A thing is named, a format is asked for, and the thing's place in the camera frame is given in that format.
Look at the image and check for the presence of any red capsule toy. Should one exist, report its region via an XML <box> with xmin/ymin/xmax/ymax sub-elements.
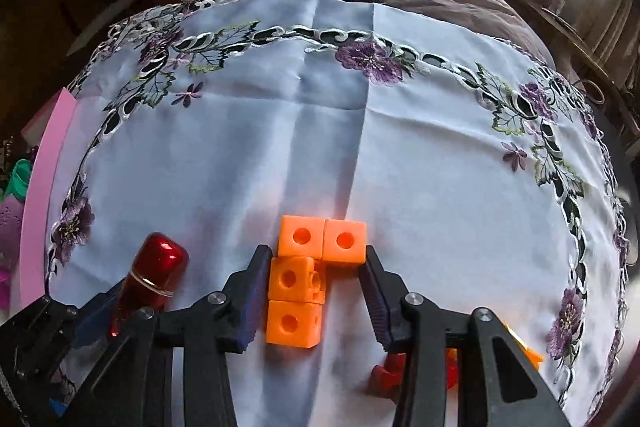
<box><xmin>109</xmin><ymin>232</ymin><xmax>191</xmax><ymax>339</ymax></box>

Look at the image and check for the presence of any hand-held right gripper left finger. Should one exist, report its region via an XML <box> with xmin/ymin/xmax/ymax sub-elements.
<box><xmin>65</xmin><ymin>245</ymin><xmax>273</xmax><ymax>427</ymax></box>

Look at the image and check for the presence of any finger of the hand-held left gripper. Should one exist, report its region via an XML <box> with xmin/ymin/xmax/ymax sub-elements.
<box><xmin>71</xmin><ymin>279</ymin><xmax>126</xmax><ymax>350</ymax></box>

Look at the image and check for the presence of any beige curtain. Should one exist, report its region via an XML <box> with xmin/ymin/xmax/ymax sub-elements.
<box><xmin>575</xmin><ymin>0</ymin><xmax>637</xmax><ymax>85</ymax></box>

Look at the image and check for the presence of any purple duvet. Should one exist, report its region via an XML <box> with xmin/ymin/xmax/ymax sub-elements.
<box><xmin>370</xmin><ymin>0</ymin><xmax>557</xmax><ymax>68</ymax></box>

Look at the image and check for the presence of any orange linked cube block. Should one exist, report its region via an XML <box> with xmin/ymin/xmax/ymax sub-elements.
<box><xmin>265</xmin><ymin>214</ymin><xmax>368</xmax><ymax>349</ymax></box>

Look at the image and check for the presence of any pink storage box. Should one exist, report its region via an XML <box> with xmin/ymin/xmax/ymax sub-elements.
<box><xmin>19</xmin><ymin>88</ymin><xmax>77</xmax><ymax>304</ymax></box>

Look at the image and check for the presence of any green plastic toy piece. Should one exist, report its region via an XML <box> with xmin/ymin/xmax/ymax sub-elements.
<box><xmin>0</xmin><ymin>158</ymin><xmax>32</xmax><ymax>202</ymax></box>

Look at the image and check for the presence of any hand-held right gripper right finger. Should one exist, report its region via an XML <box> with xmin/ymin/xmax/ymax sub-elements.
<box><xmin>357</xmin><ymin>245</ymin><xmax>571</xmax><ymax>427</ymax></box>

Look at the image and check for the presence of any orange plastic toy piece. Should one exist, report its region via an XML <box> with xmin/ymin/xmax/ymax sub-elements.
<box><xmin>502</xmin><ymin>321</ymin><xmax>545</xmax><ymax>370</ymax></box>

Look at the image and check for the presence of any white floral embroidered tablecloth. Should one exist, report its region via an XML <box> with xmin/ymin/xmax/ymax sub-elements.
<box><xmin>42</xmin><ymin>0</ymin><xmax>633</xmax><ymax>427</ymax></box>

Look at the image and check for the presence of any light pink toy piece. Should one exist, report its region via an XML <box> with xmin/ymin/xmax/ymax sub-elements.
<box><xmin>0</xmin><ymin>201</ymin><xmax>27</xmax><ymax>259</ymax></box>

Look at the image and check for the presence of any red puzzle piece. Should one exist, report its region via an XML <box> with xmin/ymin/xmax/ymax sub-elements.
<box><xmin>369</xmin><ymin>349</ymin><xmax>459</xmax><ymax>399</ymax></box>

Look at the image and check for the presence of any wooden desk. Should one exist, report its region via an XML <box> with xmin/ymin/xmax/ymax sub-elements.
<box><xmin>500</xmin><ymin>0</ymin><xmax>618</xmax><ymax>85</ymax></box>

